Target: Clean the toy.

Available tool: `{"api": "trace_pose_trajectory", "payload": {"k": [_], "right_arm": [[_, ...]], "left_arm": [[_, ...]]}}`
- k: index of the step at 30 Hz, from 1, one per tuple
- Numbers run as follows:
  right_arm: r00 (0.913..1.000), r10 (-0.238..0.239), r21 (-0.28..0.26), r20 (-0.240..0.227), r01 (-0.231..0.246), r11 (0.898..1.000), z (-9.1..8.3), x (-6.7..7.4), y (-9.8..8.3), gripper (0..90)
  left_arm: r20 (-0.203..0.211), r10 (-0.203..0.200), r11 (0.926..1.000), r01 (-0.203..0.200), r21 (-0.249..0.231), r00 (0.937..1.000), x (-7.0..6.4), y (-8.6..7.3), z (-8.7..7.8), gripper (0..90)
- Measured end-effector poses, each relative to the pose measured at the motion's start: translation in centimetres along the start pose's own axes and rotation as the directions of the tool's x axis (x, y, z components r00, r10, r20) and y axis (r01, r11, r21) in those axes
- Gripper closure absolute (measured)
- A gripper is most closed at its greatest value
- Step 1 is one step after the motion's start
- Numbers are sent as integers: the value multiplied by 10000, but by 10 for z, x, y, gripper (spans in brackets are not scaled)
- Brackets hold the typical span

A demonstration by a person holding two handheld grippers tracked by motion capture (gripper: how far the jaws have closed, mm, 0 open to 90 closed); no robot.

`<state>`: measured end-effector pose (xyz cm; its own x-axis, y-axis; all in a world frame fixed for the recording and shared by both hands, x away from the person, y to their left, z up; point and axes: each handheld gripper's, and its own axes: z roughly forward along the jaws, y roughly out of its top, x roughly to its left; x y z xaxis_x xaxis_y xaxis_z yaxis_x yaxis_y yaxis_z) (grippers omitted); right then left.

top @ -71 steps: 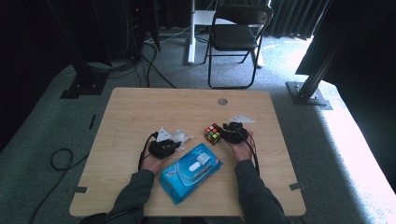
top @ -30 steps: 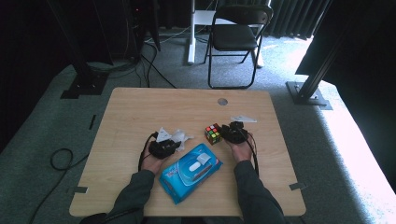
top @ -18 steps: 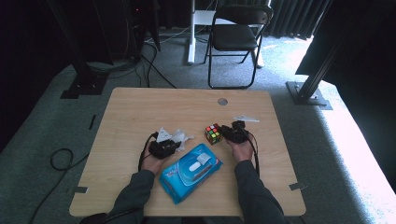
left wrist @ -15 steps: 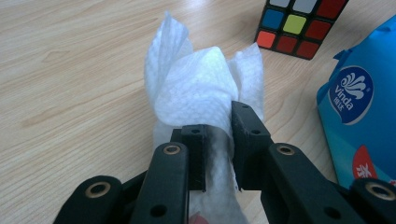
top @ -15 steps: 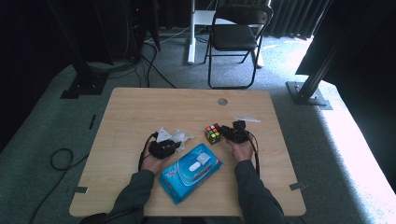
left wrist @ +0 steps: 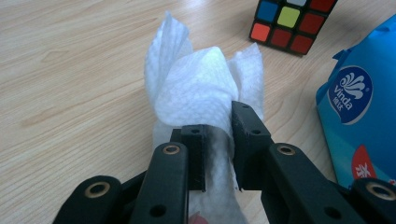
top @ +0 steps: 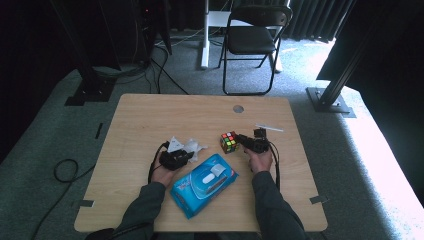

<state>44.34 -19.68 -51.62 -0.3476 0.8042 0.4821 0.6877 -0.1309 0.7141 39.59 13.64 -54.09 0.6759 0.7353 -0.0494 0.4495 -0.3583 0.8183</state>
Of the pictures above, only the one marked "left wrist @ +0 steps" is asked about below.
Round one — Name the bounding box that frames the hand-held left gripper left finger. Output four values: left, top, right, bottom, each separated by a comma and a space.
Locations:
170, 123, 206, 192

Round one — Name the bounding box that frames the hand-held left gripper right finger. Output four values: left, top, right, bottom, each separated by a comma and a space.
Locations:
231, 100, 275, 191

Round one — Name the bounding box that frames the white wet wipe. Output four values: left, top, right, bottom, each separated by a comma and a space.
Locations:
143, 10, 265, 224

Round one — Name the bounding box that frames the blue wet wipe pack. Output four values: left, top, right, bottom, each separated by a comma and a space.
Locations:
315, 13, 396, 189

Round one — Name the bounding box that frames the multicoloured puzzle cube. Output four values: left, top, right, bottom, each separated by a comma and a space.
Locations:
248, 0, 339, 57

